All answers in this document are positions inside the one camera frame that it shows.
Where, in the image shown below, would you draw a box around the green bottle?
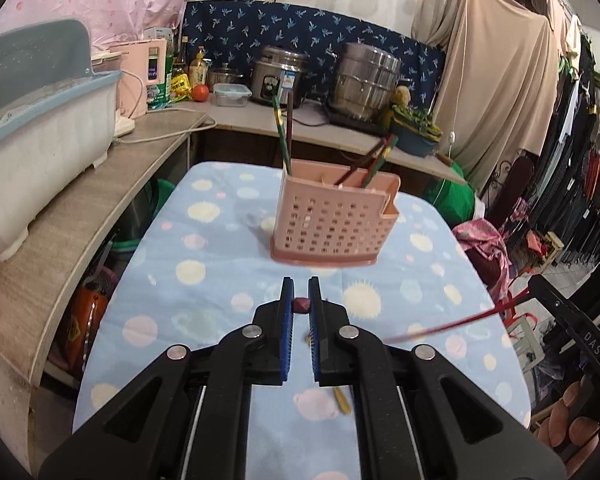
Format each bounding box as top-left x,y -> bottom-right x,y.
147,52 -> 174,111

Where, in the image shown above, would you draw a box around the white dish rack grey lid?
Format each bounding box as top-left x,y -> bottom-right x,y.
0,19 -> 124,262

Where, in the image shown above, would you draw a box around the pink perforated utensil basket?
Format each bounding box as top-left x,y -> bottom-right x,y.
271,158 -> 401,267

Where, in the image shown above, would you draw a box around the black induction cooker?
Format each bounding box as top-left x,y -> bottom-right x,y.
325,102 -> 392,137

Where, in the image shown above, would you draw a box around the steel steamer pot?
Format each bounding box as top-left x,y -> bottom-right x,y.
330,42 -> 404,124

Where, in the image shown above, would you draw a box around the green basin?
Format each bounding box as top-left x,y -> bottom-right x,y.
112,180 -> 177,257

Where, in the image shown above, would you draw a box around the white cable with switch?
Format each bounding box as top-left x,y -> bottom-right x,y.
449,0 -> 469,162

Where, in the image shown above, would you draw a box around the pink floral cloth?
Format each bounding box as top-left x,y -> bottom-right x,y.
452,220 -> 512,302

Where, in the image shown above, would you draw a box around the green chopstick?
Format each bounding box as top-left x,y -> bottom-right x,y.
362,139 -> 400,190
271,94 -> 291,174

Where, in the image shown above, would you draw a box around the row of hanging clothes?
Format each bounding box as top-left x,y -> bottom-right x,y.
500,30 -> 600,283

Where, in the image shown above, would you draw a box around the small lidded steel pot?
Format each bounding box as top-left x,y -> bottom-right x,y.
207,62 -> 246,89

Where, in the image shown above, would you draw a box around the white power cable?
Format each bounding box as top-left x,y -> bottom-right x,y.
114,109 -> 219,147

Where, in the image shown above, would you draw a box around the pink appliance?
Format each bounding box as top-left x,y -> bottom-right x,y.
109,38 -> 169,120

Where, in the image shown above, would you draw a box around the green bag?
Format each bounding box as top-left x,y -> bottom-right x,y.
422,160 -> 489,219

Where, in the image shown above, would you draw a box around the person's right hand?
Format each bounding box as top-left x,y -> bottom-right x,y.
530,376 -> 600,462

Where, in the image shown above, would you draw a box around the red chopstick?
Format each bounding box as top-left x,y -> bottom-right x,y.
352,134 -> 397,186
382,294 -> 533,346

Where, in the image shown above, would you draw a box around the steel rice cooker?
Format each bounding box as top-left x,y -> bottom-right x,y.
250,45 -> 311,109

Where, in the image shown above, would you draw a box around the blue leaf-print cloth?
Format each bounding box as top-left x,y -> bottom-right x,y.
182,0 -> 449,127

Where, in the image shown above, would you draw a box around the clear food container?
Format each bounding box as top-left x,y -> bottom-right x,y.
212,82 -> 254,109

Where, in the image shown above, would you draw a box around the white carton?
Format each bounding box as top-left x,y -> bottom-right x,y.
142,26 -> 176,44

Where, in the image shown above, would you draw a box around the wooden counter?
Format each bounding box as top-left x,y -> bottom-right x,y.
0,100 -> 467,377

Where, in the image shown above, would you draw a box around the beige curtain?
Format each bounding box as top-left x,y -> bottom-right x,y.
412,0 -> 564,192

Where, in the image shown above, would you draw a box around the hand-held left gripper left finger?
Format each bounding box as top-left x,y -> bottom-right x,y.
39,276 -> 296,480

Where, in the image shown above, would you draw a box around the dark wooden chair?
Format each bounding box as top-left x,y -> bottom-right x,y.
485,157 -> 537,222

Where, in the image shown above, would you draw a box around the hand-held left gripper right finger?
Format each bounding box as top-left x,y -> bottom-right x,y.
308,276 -> 567,480

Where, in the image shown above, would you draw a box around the blue planter with plants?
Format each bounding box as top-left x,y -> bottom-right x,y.
382,105 -> 444,158

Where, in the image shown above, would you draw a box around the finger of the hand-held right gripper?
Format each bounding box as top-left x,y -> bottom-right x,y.
526,274 -> 581,328

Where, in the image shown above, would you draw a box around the yellow oil bottle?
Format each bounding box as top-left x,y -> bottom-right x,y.
190,46 -> 209,86

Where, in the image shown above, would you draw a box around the gold flower spoon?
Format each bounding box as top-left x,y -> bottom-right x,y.
331,386 -> 352,417

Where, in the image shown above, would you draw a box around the orange-red bag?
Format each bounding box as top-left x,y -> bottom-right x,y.
62,280 -> 112,377

